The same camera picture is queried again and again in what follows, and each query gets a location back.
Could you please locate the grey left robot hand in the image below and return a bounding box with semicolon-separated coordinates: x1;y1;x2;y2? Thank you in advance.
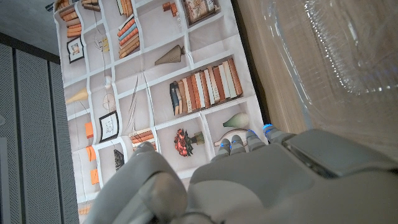
82;123;398;224

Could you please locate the clear plastic clamshell container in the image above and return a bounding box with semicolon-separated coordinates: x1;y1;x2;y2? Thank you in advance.
262;0;398;153

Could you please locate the printed bookshelf backdrop cloth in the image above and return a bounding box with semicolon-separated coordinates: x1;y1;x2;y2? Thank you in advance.
53;0;270;224

